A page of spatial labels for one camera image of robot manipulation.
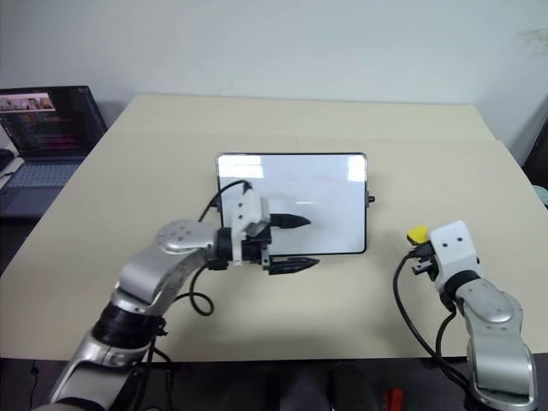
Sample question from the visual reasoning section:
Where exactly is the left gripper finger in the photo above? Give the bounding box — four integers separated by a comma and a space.
267, 256, 322, 276
271, 211, 311, 229

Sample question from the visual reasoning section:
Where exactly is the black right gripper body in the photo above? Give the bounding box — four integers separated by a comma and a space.
408, 241, 438, 278

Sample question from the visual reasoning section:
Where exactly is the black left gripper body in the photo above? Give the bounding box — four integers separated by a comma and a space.
241, 222, 276, 276

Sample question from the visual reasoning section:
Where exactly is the yellow and black eraser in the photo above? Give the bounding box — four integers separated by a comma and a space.
405, 223, 431, 248

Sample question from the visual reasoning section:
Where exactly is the black-framed tabletop whiteboard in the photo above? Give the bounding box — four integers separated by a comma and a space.
212, 151, 378, 257

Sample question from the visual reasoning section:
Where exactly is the black bar under table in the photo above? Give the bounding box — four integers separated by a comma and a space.
420, 358, 468, 368

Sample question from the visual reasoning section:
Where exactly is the small red object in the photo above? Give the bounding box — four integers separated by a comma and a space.
384, 386, 407, 411

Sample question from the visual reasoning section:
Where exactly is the dark chair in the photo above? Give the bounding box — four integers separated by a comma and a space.
519, 101, 548, 190

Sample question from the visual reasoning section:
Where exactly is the open grey laptop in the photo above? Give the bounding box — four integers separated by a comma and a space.
0, 85, 110, 220

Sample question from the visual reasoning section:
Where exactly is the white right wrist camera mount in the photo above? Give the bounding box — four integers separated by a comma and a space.
428, 220, 481, 284

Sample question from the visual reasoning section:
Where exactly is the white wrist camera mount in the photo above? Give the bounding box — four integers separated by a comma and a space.
229, 187, 271, 268
428, 220, 481, 284

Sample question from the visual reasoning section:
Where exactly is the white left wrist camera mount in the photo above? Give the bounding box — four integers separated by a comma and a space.
229, 187, 271, 268

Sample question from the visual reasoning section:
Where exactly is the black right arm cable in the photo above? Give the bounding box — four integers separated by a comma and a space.
392, 251, 476, 389

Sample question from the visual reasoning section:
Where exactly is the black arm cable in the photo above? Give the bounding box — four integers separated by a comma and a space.
392, 251, 476, 389
188, 179, 253, 319

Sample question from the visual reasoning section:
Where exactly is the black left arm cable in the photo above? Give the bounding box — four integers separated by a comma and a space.
188, 179, 253, 319

